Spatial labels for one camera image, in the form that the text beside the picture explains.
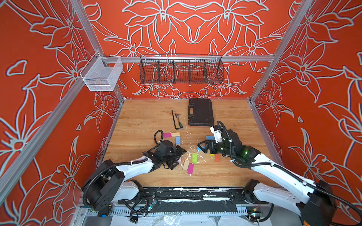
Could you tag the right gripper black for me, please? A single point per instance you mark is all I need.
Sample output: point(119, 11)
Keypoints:
point(208, 145)

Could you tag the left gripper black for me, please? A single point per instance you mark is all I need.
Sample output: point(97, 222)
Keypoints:
point(177, 155)

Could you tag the green block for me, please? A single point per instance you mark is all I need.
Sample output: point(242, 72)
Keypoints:
point(194, 158)

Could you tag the black plastic tool case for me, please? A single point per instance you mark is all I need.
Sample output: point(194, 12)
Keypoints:
point(200, 112)

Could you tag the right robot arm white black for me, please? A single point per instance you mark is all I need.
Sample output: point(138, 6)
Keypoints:
point(313, 202)

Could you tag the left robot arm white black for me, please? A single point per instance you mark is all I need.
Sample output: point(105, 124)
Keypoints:
point(114, 183)

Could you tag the orange block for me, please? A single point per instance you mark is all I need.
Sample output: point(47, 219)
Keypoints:
point(217, 158)

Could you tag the black hex key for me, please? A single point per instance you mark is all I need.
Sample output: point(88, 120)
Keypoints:
point(175, 122)

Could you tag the green handled ratchet wrench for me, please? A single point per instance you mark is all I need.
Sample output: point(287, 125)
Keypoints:
point(179, 122)

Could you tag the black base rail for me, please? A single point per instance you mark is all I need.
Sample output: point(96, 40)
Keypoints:
point(233, 195)

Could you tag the black wire basket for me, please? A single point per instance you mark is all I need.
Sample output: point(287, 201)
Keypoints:
point(181, 69)

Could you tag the white wire basket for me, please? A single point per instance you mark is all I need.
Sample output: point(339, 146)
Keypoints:
point(102, 73)

